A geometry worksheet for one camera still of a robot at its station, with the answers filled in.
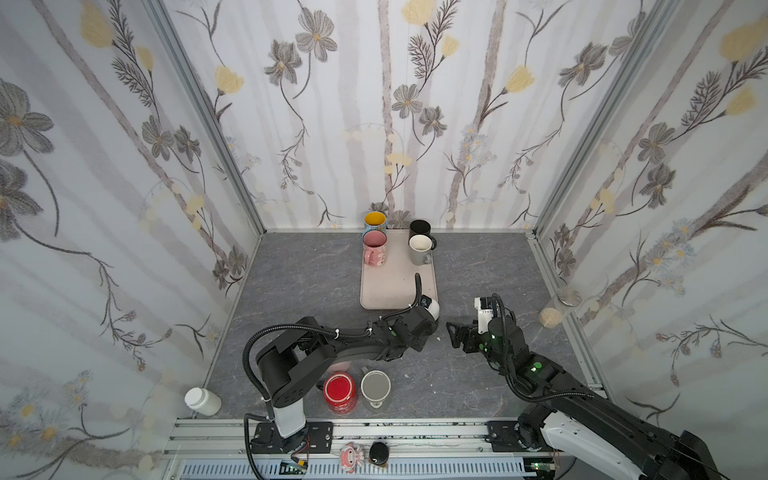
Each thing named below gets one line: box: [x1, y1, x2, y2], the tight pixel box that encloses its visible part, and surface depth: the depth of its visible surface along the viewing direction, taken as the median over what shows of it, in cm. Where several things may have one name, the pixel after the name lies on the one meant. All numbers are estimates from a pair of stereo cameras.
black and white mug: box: [420, 294, 440, 321], surface depth 82 cm
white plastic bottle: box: [184, 387, 222, 417], surface depth 74 cm
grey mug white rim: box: [360, 366, 392, 409], surface depth 74 cm
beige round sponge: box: [538, 307, 562, 329], surface depth 96 cm
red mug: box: [323, 372, 357, 415], surface depth 76 cm
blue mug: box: [362, 210, 387, 237], surface depth 112 cm
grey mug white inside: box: [409, 234, 433, 266], surface depth 106 cm
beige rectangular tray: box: [360, 229, 438, 310], surface depth 110 cm
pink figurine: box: [340, 442, 365, 474], surface depth 70 cm
